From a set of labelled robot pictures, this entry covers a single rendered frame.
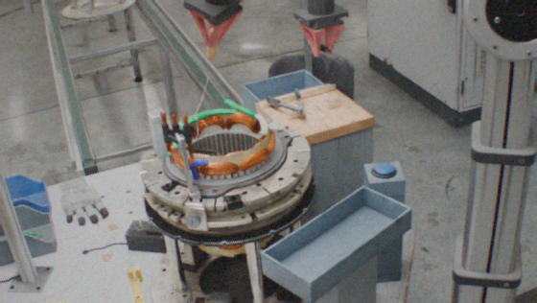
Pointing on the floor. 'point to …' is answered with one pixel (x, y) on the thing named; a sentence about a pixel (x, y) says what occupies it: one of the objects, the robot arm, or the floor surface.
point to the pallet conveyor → (79, 137)
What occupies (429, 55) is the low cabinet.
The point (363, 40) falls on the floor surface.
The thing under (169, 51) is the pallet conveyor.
